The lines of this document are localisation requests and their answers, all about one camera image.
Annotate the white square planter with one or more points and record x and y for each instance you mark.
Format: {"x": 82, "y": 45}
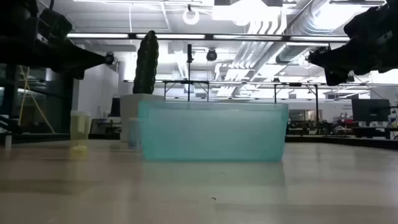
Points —
{"x": 129, "y": 115}

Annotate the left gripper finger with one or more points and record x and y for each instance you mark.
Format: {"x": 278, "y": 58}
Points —
{"x": 90, "y": 59}
{"x": 74, "y": 73}

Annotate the black metal table frame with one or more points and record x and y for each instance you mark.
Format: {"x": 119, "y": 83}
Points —
{"x": 295, "y": 84}
{"x": 186, "y": 82}

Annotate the cluttered background workbench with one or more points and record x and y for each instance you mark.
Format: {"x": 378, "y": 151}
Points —
{"x": 342, "y": 127}

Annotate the black vertical stand pole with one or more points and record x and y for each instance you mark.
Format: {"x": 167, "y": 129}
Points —
{"x": 189, "y": 62}

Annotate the long ceiling light strip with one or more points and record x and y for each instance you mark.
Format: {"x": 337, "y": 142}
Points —
{"x": 174, "y": 36}

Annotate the small black ceiling camera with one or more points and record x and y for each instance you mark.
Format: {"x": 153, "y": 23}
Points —
{"x": 350, "y": 77}

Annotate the tall dark green cactus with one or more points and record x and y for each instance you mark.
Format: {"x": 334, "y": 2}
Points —
{"x": 146, "y": 62}

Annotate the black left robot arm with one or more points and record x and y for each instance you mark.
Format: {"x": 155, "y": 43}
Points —
{"x": 18, "y": 18}

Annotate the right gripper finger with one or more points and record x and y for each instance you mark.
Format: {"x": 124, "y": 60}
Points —
{"x": 329, "y": 60}
{"x": 335, "y": 79}

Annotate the translucent teal plastic basket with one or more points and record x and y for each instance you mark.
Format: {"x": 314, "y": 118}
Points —
{"x": 213, "y": 132}

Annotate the silver ceiling air duct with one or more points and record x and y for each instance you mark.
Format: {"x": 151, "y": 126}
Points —
{"x": 298, "y": 31}

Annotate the translucent yellow pill bottle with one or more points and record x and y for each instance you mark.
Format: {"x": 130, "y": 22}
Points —
{"x": 80, "y": 127}

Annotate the round black ceiling camera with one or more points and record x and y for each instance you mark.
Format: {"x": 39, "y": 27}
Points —
{"x": 110, "y": 58}
{"x": 211, "y": 55}

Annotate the small white bottle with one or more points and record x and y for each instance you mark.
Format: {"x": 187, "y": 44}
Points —
{"x": 8, "y": 140}

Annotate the black computer monitor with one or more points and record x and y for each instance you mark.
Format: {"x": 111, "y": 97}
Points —
{"x": 370, "y": 112}

